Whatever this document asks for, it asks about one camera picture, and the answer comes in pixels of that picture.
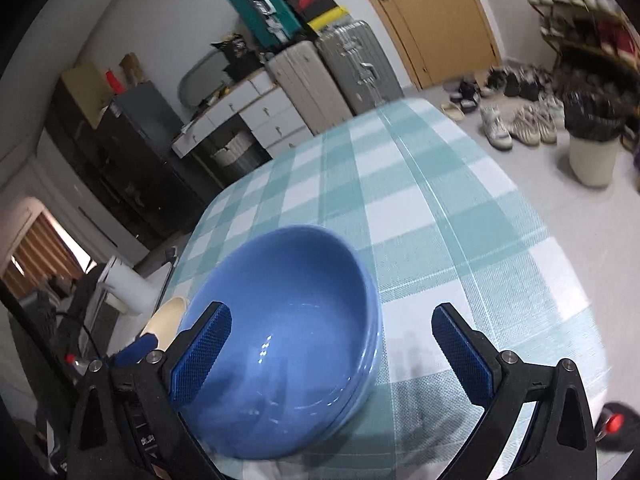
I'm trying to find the black refrigerator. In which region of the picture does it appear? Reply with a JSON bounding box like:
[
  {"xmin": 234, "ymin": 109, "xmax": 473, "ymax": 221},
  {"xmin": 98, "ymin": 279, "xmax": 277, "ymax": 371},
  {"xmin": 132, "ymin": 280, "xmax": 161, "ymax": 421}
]
[{"xmin": 97, "ymin": 82, "xmax": 221, "ymax": 231}]

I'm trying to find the wooden door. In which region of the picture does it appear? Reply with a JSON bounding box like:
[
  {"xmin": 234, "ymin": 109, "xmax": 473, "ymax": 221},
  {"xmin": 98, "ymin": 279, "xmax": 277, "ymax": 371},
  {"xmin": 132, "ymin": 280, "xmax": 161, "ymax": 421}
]
[{"xmin": 345, "ymin": 0, "xmax": 502, "ymax": 91}]

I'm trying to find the white trash bin black bag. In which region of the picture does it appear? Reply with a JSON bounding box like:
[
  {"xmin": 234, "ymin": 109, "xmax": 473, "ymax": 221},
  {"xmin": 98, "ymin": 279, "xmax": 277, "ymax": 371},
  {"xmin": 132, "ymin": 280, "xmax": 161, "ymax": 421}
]
[{"xmin": 564, "ymin": 91, "xmax": 632, "ymax": 188}]

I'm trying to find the white drawer dresser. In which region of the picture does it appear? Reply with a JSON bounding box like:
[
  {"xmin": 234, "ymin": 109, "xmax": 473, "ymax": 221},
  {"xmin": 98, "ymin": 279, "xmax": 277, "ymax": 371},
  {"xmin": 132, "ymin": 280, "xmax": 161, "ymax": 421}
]
[{"xmin": 171, "ymin": 71, "xmax": 313, "ymax": 161}]

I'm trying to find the yellow black box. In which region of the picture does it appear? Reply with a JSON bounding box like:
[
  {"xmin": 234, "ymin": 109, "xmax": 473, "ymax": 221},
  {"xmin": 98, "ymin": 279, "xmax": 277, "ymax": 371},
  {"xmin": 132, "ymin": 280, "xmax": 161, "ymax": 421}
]
[{"xmin": 306, "ymin": 6, "xmax": 349, "ymax": 36}]

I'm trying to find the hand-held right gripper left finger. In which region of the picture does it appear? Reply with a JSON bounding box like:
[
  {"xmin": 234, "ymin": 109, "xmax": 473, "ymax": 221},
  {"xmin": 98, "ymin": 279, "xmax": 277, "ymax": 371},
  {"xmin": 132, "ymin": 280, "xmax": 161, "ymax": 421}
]
[{"xmin": 65, "ymin": 301, "xmax": 233, "ymax": 480}]

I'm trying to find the brown curtain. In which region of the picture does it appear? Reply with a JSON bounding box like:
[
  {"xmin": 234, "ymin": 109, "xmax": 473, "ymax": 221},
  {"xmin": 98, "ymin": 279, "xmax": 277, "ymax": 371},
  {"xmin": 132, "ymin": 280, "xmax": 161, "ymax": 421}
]
[{"xmin": 2, "ymin": 210, "xmax": 83, "ymax": 301}]

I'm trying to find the dark wardrobe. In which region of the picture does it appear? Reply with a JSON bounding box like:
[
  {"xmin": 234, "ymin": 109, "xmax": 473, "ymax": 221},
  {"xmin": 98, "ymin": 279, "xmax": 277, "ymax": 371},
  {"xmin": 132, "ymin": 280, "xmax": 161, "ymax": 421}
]
[{"xmin": 45, "ymin": 80, "xmax": 166, "ymax": 251}]

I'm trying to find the woven laundry basket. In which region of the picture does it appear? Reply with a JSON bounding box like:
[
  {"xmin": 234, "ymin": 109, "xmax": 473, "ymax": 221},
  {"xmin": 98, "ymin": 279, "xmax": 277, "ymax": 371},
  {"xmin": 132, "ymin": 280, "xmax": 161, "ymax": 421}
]
[{"xmin": 210, "ymin": 132, "xmax": 258, "ymax": 173}]

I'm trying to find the beige suitcase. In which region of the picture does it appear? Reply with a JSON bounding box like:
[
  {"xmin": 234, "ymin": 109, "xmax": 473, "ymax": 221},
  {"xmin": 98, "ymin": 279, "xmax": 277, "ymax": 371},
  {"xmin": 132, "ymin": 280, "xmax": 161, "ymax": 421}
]
[{"xmin": 265, "ymin": 40, "xmax": 353, "ymax": 136}]

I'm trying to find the oval mirror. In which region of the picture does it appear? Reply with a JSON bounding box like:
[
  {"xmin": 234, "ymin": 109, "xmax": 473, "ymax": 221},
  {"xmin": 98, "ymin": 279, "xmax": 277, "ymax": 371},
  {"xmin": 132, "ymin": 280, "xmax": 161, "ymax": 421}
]
[{"xmin": 179, "ymin": 47, "xmax": 231, "ymax": 108}]

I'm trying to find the shoe rack with shoes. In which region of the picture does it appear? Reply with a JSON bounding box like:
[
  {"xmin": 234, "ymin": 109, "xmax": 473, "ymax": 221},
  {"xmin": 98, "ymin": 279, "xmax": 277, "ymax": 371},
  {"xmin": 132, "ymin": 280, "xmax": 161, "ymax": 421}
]
[{"xmin": 505, "ymin": 0, "xmax": 640, "ymax": 86}]

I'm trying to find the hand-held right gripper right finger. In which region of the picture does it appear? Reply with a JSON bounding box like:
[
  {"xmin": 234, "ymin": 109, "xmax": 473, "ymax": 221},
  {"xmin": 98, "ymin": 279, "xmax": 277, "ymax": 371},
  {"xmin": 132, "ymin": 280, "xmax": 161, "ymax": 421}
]
[{"xmin": 431, "ymin": 302, "xmax": 598, "ymax": 480}]

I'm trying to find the cream plate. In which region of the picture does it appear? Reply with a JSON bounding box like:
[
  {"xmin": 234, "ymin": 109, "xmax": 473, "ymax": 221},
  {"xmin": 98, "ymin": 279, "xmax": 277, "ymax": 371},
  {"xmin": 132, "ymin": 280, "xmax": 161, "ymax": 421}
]
[{"xmin": 140, "ymin": 296, "xmax": 191, "ymax": 351}]

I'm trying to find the brown paper bag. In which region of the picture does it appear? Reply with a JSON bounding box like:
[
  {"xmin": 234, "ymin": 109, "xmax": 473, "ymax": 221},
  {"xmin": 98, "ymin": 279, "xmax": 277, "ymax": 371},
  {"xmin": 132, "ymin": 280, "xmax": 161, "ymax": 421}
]
[{"xmin": 119, "ymin": 52, "xmax": 148, "ymax": 86}]

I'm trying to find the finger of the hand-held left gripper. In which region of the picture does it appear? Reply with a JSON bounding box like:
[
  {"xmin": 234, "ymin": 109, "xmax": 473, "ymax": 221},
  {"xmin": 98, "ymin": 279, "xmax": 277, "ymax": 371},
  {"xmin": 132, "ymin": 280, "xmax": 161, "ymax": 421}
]
[{"xmin": 111, "ymin": 334, "xmax": 160, "ymax": 368}]

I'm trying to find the plain cardboard box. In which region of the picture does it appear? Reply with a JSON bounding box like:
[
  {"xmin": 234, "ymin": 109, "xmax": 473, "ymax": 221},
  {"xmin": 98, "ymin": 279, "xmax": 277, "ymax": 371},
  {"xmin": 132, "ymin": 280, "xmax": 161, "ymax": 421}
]
[{"xmin": 61, "ymin": 62, "xmax": 113, "ymax": 128}]

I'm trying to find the pile of worn sneakers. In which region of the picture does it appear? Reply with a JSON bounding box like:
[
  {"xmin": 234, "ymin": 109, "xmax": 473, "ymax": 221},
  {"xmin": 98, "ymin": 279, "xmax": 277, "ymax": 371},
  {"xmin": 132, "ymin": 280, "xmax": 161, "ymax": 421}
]
[{"xmin": 440, "ymin": 62, "xmax": 568, "ymax": 152}]

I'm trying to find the black object with red spot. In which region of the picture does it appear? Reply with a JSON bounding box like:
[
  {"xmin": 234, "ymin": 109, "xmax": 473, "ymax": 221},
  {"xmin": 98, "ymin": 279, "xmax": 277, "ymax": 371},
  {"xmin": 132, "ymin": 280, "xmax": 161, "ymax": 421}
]
[{"xmin": 595, "ymin": 400, "xmax": 640, "ymax": 453}]

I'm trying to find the teal suitcase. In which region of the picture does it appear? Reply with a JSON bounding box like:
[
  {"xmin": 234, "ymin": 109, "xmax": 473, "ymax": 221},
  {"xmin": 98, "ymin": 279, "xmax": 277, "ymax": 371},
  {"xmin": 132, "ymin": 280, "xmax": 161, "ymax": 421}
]
[{"xmin": 223, "ymin": 0, "xmax": 303, "ymax": 53}]

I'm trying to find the teal checked tablecloth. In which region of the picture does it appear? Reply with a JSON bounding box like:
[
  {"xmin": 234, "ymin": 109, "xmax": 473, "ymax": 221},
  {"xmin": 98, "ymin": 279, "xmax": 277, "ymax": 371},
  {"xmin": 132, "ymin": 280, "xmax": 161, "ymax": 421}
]
[{"xmin": 150, "ymin": 97, "xmax": 613, "ymax": 480}]

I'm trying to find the white paper roll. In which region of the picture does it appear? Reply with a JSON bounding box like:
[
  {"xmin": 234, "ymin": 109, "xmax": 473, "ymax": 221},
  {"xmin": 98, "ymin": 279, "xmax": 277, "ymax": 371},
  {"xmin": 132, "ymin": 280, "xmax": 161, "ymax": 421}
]
[{"xmin": 97, "ymin": 256, "xmax": 161, "ymax": 316}]

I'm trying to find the silver suitcase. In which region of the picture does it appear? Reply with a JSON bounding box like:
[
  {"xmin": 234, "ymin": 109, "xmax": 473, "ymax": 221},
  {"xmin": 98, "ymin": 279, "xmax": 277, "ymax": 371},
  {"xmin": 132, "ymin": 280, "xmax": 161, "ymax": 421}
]
[{"xmin": 316, "ymin": 20, "xmax": 405, "ymax": 116}]

